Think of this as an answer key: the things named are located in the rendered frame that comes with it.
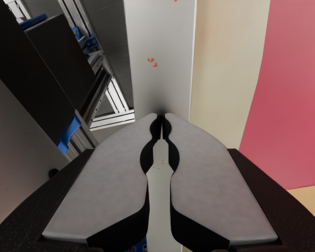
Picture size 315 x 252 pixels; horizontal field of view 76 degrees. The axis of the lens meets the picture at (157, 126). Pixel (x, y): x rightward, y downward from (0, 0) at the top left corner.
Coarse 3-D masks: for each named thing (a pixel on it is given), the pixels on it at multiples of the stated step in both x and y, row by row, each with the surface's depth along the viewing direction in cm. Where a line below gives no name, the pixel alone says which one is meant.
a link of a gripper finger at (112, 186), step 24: (144, 120) 11; (120, 144) 9; (144, 144) 9; (96, 168) 8; (120, 168) 8; (144, 168) 9; (72, 192) 7; (96, 192) 7; (120, 192) 7; (144, 192) 7; (72, 216) 6; (96, 216) 6; (120, 216) 6; (144, 216) 6; (72, 240) 5; (96, 240) 6; (120, 240) 6
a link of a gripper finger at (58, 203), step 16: (80, 160) 8; (64, 176) 7; (48, 192) 7; (64, 192) 7; (16, 208) 6; (32, 208) 6; (48, 208) 6; (0, 224) 6; (16, 224) 6; (32, 224) 6; (0, 240) 5; (16, 240) 5; (32, 240) 5; (48, 240) 5
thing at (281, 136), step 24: (288, 0) 13; (312, 0) 13; (288, 24) 14; (312, 24) 14; (264, 48) 14; (288, 48) 14; (312, 48) 14; (264, 72) 15; (288, 72) 15; (312, 72) 15; (264, 96) 16; (288, 96) 16; (312, 96) 16; (264, 120) 17; (288, 120) 17; (312, 120) 17; (240, 144) 19; (264, 144) 19; (288, 144) 19; (312, 144) 18; (264, 168) 20; (288, 168) 20; (312, 168) 20
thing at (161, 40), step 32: (128, 0) 10; (160, 0) 10; (192, 0) 10; (128, 32) 11; (160, 32) 11; (192, 32) 11; (160, 64) 12; (192, 64) 12; (160, 96) 13; (160, 160) 15; (160, 192) 17; (160, 224) 19
